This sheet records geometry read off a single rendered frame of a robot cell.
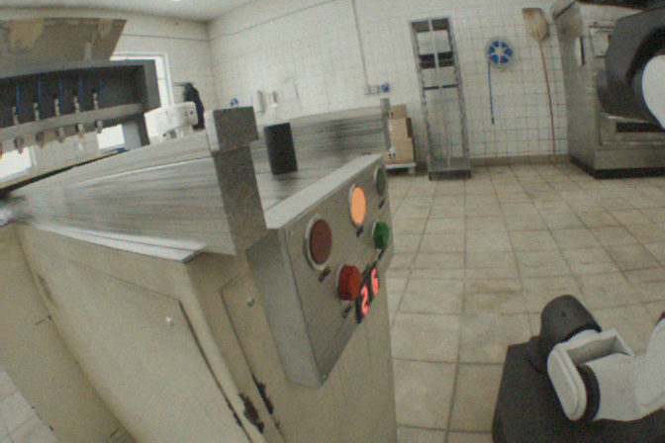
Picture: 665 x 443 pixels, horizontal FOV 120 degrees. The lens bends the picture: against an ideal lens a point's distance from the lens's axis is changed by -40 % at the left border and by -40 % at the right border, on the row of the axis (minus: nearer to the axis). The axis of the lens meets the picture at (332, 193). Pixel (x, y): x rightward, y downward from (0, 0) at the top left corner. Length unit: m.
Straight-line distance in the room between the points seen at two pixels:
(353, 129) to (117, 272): 0.32
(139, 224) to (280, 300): 0.10
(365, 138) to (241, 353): 0.30
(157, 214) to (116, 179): 0.05
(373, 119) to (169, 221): 0.29
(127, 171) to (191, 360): 0.13
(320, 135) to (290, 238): 0.26
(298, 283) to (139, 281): 0.11
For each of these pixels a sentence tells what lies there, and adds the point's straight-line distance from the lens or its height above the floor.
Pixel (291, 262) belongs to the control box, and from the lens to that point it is 0.19.
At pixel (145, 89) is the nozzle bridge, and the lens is 1.02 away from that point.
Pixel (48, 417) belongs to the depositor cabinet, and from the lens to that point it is 0.98.
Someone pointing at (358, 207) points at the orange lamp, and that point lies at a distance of 0.29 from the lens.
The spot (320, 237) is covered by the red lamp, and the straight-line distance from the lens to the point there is 0.22.
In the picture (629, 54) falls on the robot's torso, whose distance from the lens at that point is 0.57.
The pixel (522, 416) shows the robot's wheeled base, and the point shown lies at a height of 0.17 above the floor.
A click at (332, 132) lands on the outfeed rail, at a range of 0.43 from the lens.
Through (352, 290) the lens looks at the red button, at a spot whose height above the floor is 0.76.
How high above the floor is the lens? 0.90
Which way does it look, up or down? 14 degrees down
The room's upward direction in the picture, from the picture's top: 9 degrees counter-clockwise
